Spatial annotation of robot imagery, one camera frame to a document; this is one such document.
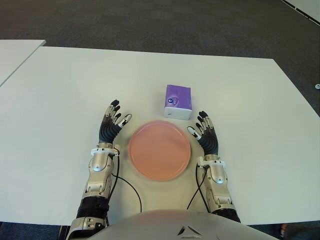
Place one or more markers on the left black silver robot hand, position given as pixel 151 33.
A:
pixel 107 133

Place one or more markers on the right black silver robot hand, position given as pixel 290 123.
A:
pixel 211 143

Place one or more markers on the purple tissue paper pack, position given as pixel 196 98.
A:
pixel 178 98

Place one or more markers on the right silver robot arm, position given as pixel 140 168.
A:
pixel 220 185

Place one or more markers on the pink round plate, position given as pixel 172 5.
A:
pixel 160 150

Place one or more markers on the grey robot torso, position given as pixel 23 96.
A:
pixel 160 226

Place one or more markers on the white controller on floor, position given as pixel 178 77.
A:
pixel 317 86

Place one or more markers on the white side table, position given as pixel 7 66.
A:
pixel 15 55

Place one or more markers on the white panel with dark edge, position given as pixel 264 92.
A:
pixel 307 6

